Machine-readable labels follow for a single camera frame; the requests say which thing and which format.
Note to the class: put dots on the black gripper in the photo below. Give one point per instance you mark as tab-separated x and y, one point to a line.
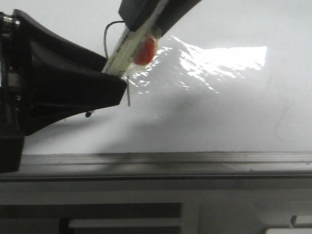
45	78

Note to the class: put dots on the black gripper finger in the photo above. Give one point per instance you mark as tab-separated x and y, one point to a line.
164	14

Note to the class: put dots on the white black whiteboard marker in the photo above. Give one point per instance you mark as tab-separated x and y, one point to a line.
132	49

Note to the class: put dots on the dark slotted panel below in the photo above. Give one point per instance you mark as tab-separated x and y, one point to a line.
128	218

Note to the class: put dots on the white box bottom right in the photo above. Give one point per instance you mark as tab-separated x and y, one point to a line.
299	224

